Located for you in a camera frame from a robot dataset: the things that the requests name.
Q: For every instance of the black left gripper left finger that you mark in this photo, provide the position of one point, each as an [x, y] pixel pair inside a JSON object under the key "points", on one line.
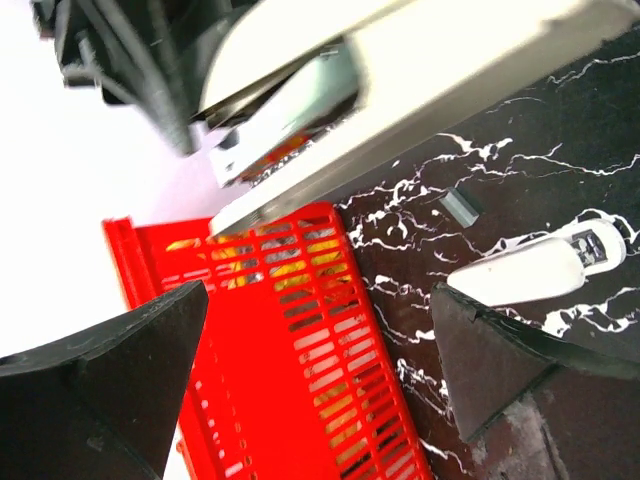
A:
{"points": [[102, 403]]}

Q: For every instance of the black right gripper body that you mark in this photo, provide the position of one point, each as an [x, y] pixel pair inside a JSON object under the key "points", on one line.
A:
{"points": [[154, 55]]}

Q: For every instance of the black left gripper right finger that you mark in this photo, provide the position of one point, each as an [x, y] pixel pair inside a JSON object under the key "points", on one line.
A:
{"points": [[530, 405]]}

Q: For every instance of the strip of metal staples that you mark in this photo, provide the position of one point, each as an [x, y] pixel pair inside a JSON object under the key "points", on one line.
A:
{"points": [[459, 208]]}

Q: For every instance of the red plastic basket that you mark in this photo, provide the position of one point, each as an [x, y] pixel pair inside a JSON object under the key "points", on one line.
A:
{"points": [[291, 379]]}

